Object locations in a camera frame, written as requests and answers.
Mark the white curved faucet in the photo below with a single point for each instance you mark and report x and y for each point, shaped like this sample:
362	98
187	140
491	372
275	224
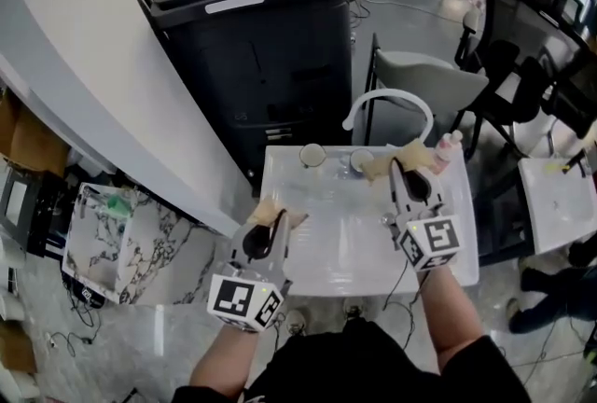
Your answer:
392	91

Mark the black sink stand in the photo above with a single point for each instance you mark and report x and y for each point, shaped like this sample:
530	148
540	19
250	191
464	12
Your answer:
503	228

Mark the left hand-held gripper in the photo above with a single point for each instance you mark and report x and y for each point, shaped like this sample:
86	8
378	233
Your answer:
242	298

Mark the person's right shoe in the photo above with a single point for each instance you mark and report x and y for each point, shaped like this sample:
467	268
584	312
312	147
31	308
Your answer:
355	312

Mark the person's right forearm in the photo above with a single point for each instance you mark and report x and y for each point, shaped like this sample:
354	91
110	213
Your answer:
452	322

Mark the person's shoe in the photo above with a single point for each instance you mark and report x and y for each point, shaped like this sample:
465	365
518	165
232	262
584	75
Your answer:
298	322
355	312

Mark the pink soap bottle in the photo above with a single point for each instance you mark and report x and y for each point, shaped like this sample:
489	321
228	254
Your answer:
445	151

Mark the grey chair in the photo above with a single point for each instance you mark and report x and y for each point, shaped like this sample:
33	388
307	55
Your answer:
429	84

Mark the person's left shoe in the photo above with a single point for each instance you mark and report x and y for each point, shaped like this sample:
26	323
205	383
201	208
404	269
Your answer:
298	322

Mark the wooden brush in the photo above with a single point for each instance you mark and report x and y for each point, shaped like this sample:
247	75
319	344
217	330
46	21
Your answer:
417	154
266	207

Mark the small green container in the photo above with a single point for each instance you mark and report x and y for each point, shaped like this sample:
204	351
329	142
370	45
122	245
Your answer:
119	206

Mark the person's black shirt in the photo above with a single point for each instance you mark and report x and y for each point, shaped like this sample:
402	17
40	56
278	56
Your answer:
350	373

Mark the tall black copier machine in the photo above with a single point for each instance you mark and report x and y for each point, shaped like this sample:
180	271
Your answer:
261	65

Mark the blue cup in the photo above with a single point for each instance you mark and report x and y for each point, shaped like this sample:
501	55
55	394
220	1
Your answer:
359	156

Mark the person's left forearm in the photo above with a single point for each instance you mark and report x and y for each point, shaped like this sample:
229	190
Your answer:
224	359

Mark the black round floor device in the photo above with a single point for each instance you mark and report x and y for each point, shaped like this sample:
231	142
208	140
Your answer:
88	296

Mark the marble pattern sink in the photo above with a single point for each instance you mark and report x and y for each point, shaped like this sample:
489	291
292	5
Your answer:
102	247

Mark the white arch column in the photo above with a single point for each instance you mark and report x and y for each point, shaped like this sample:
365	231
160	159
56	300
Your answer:
93	42

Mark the brown cardboard box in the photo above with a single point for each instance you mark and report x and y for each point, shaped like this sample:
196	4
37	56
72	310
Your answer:
32	140

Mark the black mesh office chair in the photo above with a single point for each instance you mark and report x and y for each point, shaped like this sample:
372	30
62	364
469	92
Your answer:
583	88

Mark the black framed white panel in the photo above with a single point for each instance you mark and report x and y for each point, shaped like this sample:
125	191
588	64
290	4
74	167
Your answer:
16	205

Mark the black mesh chair with headrest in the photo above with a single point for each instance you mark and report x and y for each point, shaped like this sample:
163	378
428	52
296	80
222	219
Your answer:
513	42

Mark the small white sink basin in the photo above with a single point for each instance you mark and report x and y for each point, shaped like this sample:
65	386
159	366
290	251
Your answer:
555	205

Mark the large white sink basin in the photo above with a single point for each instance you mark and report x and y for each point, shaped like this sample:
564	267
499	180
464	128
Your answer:
336	252

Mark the chrome faucet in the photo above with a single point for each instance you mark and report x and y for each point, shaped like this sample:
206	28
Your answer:
84	200

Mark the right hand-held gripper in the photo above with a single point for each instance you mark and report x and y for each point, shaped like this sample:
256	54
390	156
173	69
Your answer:
434	242

